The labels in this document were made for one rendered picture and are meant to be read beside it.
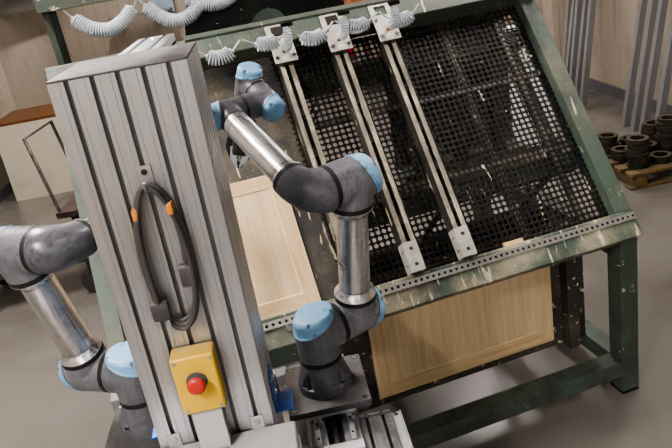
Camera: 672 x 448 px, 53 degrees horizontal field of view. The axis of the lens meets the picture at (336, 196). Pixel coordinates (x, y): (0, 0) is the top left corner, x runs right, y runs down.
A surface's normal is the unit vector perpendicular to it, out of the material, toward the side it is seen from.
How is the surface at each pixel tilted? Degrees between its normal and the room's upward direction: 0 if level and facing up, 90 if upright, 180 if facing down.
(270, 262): 54
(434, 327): 90
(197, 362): 90
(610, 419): 0
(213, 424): 90
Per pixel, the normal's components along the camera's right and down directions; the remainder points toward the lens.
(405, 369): 0.29, 0.29
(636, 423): -0.16, -0.93
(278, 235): 0.14, -0.32
